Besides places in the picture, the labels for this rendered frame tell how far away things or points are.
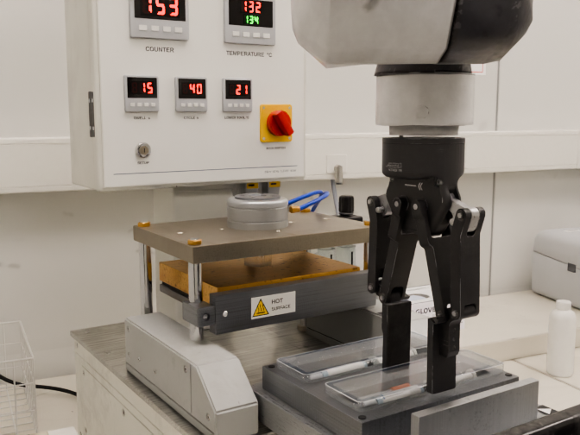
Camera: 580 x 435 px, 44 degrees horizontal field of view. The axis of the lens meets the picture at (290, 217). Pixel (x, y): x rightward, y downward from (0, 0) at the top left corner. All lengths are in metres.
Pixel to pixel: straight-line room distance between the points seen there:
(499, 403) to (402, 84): 0.29
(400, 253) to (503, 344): 0.87
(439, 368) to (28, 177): 0.90
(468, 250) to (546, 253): 1.25
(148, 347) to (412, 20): 0.51
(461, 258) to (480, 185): 1.22
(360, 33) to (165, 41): 0.51
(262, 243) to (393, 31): 0.37
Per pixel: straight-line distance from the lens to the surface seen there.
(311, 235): 0.87
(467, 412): 0.65
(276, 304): 0.84
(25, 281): 1.45
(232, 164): 1.05
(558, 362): 1.50
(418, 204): 0.65
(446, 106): 0.64
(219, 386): 0.75
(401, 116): 0.64
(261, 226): 0.89
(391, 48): 0.55
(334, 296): 0.89
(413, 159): 0.64
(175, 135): 1.01
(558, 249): 1.85
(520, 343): 1.58
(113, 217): 1.46
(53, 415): 1.31
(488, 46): 0.57
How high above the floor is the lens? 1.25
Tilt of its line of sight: 8 degrees down
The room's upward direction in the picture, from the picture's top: straight up
